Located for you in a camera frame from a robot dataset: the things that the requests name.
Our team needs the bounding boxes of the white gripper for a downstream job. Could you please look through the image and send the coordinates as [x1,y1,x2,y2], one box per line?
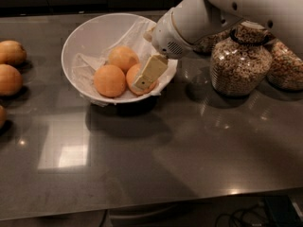
[132,9,192,91]

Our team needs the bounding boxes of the orange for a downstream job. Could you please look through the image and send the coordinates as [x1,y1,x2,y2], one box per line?
[108,46,139,73]
[94,64,126,97]
[126,63,157,96]
[0,41,27,66]
[0,106,7,129]
[0,64,23,96]

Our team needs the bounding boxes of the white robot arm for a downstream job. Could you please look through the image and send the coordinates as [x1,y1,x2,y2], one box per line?
[148,0,303,59]

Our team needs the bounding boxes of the white bowl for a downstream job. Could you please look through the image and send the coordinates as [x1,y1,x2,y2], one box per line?
[61,12,179,105]

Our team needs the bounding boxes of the back left glass cereal jar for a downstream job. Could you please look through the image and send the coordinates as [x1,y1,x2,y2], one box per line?
[194,29,230,55]

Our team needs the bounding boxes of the glass cereal jar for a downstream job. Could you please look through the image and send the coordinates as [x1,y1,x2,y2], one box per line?
[267,41,303,91]
[194,29,230,55]
[210,22,272,97]

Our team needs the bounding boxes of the white paper napkin liner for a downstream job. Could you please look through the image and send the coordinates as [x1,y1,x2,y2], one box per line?
[71,17,178,107]

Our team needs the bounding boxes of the front glass cereal jar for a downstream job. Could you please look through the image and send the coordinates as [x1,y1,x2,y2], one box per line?
[210,22,272,97]

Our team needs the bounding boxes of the back right glass cereal jar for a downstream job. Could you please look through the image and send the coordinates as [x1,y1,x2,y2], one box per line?
[267,41,303,91]

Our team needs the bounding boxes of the black box under table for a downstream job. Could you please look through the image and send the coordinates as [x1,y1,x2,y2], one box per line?
[263,196,303,227]

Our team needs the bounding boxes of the black cables under table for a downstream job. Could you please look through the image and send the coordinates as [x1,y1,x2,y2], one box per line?
[214,205,269,227]

